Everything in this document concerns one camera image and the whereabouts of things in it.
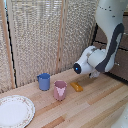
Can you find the pink cup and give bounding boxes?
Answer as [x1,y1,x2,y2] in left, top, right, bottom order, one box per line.
[53,80,68,102]

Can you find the white plate with patterned rim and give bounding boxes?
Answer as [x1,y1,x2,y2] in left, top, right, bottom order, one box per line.
[0,94,36,128]

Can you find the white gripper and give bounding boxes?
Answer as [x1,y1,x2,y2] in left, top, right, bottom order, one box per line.
[88,70,101,80]

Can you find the small orange object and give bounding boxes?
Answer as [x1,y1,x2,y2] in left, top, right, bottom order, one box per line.
[70,81,84,93]

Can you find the grey blurred object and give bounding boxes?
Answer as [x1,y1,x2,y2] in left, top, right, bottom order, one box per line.
[110,102,128,128]

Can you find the blue mug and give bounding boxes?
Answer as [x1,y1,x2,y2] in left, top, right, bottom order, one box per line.
[36,73,52,92]

